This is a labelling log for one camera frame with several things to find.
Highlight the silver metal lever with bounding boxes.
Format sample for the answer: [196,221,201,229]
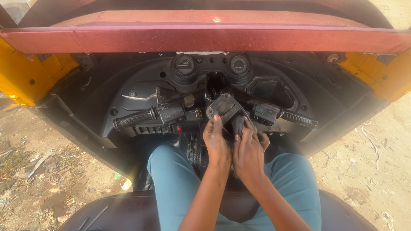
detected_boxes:
[122,93,158,101]

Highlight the black cleaning cloth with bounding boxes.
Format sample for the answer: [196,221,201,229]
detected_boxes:
[229,113,248,138]

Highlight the black vehicle seat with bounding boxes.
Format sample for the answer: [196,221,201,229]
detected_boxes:
[57,189,380,231]

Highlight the red padded roof trim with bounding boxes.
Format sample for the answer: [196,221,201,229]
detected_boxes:
[0,10,411,55]

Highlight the person's teal trousers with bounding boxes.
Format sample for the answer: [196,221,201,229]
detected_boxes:
[147,144,322,231]

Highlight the black ribbed handlebar grip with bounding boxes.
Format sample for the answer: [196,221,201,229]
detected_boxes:
[281,109,318,130]
[113,107,158,132]

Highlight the round black dial gauge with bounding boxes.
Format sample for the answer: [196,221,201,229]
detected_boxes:
[229,55,250,75]

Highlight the round speedometer gauge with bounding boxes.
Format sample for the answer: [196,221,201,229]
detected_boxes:
[174,54,195,76]

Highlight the yellow vehicle body panel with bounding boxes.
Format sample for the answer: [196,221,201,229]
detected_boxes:
[337,48,411,103]
[0,37,80,107]

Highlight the black handlebar switch housing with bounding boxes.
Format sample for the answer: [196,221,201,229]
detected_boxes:
[157,104,187,126]
[249,101,284,126]

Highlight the windshield glass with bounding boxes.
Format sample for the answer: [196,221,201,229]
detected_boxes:
[0,0,36,25]

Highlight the grey plastic handlebar cover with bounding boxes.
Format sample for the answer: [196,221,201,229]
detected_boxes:
[205,93,246,126]

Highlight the person's left hand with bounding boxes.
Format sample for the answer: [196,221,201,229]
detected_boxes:
[203,115,232,171]

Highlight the black vehicle dashboard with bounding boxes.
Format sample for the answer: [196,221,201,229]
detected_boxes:
[28,51,390,191]

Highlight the person's right hand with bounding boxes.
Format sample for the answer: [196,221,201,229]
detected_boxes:
[233,117,270,180]

